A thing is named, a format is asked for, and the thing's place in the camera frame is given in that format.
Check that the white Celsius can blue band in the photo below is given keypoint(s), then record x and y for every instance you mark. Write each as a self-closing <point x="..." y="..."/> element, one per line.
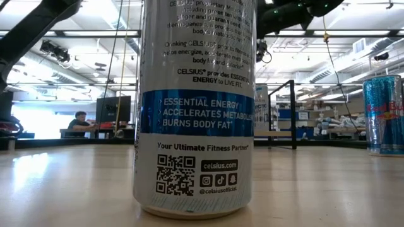
<point x="195" y="110"/>

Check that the white Celsius Arctic can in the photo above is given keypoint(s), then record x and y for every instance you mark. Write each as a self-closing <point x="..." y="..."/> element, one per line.
<point x="261" y="107"/>

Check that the silver blue Red Bull can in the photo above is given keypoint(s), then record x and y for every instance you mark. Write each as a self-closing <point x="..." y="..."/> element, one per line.
<point x="383" y="119"/>

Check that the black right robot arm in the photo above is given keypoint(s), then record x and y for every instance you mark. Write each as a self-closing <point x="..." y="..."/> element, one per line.
<point x="290" y="19"/>

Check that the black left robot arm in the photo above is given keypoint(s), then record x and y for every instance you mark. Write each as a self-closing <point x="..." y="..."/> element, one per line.
<point x="28" y="31"/>

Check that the wooden shelf with black legs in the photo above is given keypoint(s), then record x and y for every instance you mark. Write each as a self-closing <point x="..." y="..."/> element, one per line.
<point x="293" y="113"/>

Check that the blue storage bin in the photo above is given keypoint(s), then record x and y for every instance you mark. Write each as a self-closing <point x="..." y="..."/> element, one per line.
<point x="287" y="114"/>
<point x="304" y="133"/>

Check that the black computer monitor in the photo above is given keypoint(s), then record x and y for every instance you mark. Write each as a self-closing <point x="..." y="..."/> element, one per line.
<point x="113" y="108"/>

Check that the office desk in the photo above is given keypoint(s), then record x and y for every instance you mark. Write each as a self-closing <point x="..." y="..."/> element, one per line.
<point x="104" y="132"/>

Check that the person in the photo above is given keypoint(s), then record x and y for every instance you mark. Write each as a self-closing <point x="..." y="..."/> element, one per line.
<point x="79" y="124"/>

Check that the wooden top steel workbench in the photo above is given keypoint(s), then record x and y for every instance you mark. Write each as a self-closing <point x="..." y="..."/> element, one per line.
<point x="341" y="130"/>

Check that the clear plastic wrapped bundle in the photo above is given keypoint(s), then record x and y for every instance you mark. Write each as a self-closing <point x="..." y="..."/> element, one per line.
<point x="344" y="121"/>

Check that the black ceiling dome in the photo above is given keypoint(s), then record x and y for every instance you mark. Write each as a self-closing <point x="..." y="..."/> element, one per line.
<point x="381" y="56"/>

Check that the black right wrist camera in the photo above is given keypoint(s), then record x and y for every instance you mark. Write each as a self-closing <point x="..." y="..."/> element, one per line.
<point x="262" y="50"/>

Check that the black ceiling mounted camera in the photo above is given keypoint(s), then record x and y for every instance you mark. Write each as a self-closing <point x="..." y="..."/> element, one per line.
<point x="55" y="50"/>

